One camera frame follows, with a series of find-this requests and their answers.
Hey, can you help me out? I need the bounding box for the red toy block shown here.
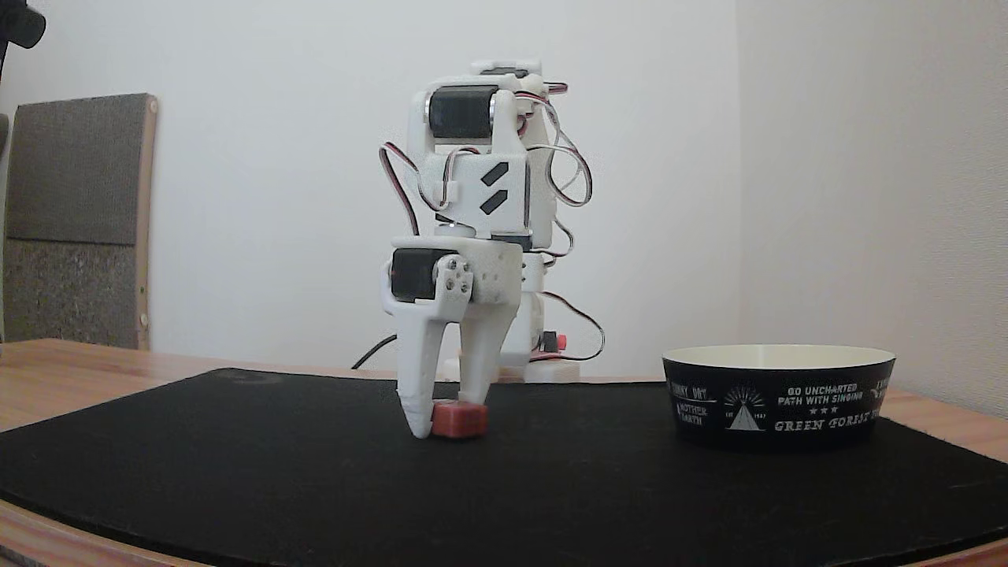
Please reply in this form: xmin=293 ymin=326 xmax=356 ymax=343
xmin=432 ymin=399 xmax=487 ymax=440

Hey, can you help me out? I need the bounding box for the black printed bowl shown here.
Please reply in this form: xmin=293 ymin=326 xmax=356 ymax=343
xmin=662 ymin=344 xmax=897 ymax=454

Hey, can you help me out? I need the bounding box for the black table mat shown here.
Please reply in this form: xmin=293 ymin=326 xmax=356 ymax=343
xmin=0 ymin=368 xmax=1008 ymax=567

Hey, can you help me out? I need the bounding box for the grey wood-framed board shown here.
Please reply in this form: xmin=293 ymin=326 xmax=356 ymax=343
xmin=2 ymin=93 xmax=159 ymax=351

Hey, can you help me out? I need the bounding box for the black power cable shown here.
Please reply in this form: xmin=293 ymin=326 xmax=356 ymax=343
xmin=351 ymin=334 xmax=398 ymax=370

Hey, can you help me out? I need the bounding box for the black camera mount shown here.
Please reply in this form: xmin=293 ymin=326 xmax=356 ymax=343
xmin=0 ymin=0 xmax=47 ymax=80

